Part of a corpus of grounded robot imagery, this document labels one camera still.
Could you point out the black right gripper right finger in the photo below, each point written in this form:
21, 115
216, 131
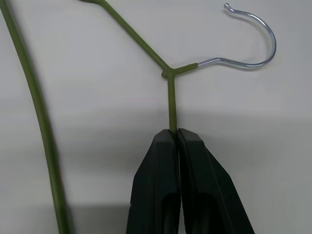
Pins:
207, 185

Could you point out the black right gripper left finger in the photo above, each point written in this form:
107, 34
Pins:
156, 175

